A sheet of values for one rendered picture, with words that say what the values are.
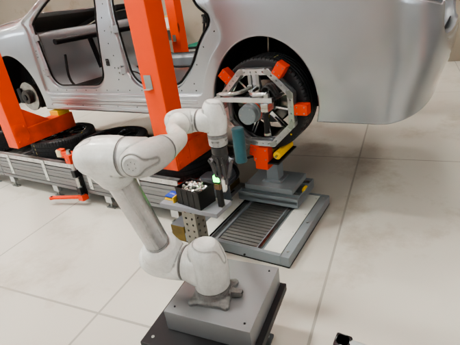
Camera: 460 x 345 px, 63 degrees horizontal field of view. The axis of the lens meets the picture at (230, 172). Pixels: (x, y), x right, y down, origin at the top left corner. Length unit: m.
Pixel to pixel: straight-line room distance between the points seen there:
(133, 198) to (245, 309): 0.66
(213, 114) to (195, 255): 0.59
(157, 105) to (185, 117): 0.88
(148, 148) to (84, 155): 0.22
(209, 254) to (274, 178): 1.53
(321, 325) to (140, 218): 1.13
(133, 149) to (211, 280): 0.68
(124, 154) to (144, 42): 1.41
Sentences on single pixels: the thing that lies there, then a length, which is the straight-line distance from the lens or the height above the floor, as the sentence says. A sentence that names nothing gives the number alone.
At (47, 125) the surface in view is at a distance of 4.26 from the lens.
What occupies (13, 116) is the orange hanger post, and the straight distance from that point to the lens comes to 4.08.
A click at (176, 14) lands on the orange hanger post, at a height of 1.44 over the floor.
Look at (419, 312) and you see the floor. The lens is 2.26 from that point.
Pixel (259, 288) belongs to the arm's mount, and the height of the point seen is 0.40.
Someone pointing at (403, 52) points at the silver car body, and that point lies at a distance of 2.39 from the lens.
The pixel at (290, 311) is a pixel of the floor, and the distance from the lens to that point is 2.18.
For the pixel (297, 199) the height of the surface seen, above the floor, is 0.17.
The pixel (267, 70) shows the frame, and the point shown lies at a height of 1.11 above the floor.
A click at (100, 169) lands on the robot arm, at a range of 1.25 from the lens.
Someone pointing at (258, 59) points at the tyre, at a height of 1.17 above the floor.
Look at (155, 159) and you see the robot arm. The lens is 1.16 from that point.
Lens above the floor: 1.56
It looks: 25 degrees down
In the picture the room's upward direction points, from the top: 8 degrees counter-clockwise
